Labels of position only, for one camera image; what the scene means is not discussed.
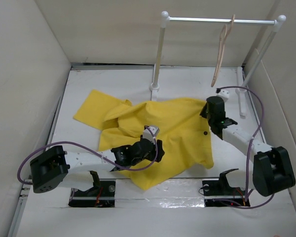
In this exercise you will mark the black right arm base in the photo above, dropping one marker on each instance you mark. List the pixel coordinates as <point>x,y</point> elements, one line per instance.
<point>218,193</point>

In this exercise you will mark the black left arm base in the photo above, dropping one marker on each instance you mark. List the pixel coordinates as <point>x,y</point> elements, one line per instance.
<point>100,195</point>

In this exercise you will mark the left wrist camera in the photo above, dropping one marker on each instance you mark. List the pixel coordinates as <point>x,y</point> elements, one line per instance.
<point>150,133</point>

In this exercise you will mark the wooden clothes hanger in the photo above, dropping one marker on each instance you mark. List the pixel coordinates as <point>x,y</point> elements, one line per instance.
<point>223,37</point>

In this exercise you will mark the yellow trousers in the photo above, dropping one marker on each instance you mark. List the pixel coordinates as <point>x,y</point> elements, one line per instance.
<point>184,133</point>

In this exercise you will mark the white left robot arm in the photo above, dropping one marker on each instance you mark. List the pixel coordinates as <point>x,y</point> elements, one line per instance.
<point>58,168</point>

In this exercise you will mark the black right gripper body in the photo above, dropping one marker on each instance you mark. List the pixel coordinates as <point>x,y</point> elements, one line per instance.
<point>204,113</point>

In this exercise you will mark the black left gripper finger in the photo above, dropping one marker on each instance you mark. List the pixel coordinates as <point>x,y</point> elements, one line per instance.
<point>154,157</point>
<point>160,151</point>

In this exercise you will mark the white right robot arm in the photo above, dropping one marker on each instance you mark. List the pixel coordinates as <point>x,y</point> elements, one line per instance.
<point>272,170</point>

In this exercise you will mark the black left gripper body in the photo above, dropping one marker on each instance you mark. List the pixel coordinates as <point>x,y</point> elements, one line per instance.
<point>153,152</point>

